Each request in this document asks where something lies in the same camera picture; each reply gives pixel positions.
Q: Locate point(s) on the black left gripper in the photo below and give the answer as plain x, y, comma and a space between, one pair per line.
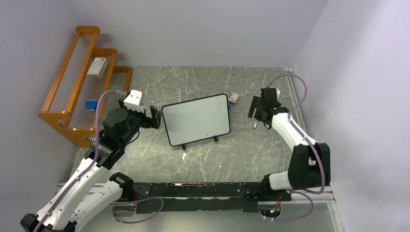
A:
153, 121

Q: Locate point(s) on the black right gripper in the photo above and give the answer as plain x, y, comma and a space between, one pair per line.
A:
256, 103

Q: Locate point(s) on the black framed whiteboard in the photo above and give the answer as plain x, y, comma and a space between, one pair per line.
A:
196, 120

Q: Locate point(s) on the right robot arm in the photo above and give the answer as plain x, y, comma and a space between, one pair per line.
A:
310, 160

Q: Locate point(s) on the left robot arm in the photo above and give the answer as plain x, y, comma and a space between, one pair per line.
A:
71, 209

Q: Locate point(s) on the small red white box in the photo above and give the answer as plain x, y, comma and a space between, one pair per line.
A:
233, 98

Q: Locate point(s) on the blue eraser on rack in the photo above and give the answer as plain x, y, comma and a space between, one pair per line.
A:
91, 105

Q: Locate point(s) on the white red box on rack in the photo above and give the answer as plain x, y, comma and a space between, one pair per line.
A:
97, 67

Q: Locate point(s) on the orange wooden tiered rack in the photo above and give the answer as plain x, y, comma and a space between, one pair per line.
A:
65, 106

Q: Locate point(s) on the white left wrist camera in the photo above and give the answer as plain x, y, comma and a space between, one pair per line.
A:
135, 100

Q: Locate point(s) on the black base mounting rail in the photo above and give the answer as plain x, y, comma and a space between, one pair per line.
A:
189, 197

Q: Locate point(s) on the aluminium frame rail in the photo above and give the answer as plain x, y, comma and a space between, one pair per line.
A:
309, 171

